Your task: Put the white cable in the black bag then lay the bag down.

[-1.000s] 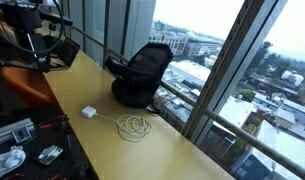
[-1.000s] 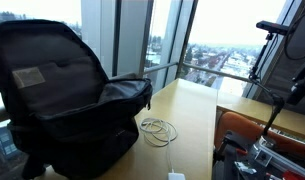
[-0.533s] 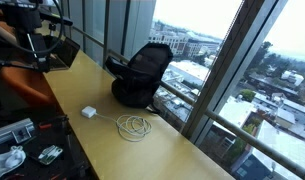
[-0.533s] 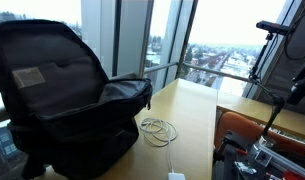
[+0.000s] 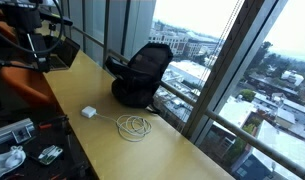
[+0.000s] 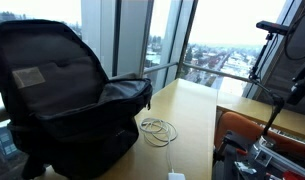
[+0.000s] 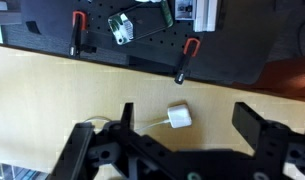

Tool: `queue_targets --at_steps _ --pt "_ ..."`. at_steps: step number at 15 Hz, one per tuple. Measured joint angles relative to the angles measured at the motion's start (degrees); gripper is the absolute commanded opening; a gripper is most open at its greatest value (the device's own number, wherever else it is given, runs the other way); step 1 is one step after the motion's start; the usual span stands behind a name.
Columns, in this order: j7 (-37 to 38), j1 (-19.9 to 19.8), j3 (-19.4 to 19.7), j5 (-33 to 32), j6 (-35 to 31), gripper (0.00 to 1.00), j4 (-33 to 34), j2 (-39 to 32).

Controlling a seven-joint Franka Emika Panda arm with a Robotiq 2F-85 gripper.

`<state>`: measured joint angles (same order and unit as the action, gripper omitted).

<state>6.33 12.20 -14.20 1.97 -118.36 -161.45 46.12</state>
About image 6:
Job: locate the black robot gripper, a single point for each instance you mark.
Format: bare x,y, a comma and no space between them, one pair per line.
300,90

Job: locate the black backpack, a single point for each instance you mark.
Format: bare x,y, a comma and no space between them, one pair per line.
65,100

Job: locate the orange office chair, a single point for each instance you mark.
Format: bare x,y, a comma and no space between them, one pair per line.
238,125

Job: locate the red tool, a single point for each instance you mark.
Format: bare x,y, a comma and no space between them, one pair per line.
293,175

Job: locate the black camera stand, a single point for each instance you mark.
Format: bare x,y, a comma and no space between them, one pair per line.
258,65

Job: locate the black stereo camera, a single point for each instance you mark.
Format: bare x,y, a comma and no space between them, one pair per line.
275,28

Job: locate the aluminium extrusion rail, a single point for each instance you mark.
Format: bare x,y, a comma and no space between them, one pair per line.
285,163

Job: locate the grey window frame post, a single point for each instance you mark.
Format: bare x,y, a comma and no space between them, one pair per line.
187,33

